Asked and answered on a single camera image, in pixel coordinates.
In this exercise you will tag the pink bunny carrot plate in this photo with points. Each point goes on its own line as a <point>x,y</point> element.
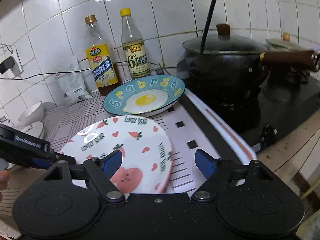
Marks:
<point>146,151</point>

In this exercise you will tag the black gas stove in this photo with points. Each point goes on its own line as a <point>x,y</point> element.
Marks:
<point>261,105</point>

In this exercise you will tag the person left hand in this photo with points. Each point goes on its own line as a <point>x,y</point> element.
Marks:
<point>4,178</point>

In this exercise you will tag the blue fried egg plate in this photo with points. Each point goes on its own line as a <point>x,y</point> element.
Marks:
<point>146,96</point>

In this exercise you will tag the black pot with lid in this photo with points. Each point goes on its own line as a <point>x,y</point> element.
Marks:
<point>234,62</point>

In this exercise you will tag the cooking wine bottle yellow label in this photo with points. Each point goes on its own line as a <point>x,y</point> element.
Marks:
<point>100,57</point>

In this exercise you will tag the small white enamel pot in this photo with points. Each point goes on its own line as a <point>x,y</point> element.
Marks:
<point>283,44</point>

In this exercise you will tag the white bowl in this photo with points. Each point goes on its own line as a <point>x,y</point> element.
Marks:
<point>33,114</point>

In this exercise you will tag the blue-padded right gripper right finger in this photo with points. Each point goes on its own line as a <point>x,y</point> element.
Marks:
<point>217,174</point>

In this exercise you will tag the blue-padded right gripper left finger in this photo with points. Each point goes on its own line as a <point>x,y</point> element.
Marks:
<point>99,174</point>

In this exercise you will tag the black power adapter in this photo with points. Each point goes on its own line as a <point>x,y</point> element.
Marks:
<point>6,64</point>

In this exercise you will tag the white vinegar bottle yellow cap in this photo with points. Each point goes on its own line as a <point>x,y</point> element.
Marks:
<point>133,46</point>

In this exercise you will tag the white plastic salt bag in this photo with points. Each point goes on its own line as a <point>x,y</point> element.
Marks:
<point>72,85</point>

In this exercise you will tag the white wall socket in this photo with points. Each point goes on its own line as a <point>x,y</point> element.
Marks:
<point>17,69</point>

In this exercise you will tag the white plate black rim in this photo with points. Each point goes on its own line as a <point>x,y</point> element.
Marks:
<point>35,129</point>

